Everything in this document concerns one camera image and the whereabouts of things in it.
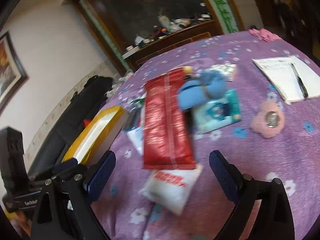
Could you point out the purple floral blanket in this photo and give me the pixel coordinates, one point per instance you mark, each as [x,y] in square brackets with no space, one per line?
[250,150]

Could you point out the pink fluffy round mirror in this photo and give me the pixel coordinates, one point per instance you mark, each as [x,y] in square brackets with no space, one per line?
[260,125]

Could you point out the green and white packet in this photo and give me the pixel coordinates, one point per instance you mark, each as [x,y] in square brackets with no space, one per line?
[136,103]

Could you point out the clear plastic bags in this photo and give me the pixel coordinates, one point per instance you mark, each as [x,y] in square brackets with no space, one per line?
[117,82]

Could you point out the framed wall picture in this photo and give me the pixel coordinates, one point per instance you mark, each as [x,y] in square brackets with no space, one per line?
[10,72]

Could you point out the white packet with grey print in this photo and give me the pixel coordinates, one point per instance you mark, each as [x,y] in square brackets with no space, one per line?
[136,137]

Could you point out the yellow box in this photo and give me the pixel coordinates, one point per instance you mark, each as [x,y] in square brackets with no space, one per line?
[100,125]

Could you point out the clutter of small items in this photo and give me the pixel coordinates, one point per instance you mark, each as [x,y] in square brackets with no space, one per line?
[172,25]

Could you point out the black pen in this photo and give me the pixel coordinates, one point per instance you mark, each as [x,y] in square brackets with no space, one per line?
[300,82]

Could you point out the bamboo painted panel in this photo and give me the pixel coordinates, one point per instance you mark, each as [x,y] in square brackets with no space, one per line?
[220,5]

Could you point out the blue plush toy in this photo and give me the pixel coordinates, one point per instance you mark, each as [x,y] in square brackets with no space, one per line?
[192,95]

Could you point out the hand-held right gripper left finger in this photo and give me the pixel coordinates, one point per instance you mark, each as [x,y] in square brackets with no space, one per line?
[100,177]

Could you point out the white flat box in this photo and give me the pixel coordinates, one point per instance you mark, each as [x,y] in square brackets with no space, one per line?
[277,75]

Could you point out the white floral tissue packet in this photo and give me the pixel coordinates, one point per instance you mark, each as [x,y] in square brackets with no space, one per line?
[225,69]

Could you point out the black bag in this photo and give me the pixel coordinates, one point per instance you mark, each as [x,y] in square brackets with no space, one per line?
[75,110]

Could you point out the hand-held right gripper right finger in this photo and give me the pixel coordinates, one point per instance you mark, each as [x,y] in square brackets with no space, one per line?
[222,177]

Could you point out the teal tissue packet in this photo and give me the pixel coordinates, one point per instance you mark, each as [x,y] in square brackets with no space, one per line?
[215,117]

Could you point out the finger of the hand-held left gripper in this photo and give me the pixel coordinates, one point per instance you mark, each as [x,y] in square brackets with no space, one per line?
[63,166]

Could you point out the red foil packet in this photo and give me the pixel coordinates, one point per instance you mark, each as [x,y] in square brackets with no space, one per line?
[162,130]

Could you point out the pink cloth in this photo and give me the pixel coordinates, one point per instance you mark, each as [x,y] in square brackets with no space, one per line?
[265,35]

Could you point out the white packet with red print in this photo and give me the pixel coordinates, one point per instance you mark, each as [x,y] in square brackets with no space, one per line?
[170,192]

